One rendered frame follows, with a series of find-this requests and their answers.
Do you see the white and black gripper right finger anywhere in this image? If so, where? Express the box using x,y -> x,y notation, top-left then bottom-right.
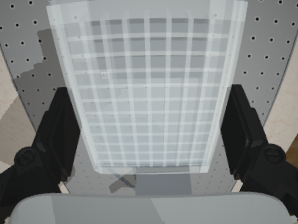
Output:
220,84 -> 298,218

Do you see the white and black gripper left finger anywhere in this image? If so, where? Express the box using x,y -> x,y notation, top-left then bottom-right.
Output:
0,87 -> 81,224

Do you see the grey perforated base plate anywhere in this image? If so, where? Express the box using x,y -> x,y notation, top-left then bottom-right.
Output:
0,0 -> 298,196

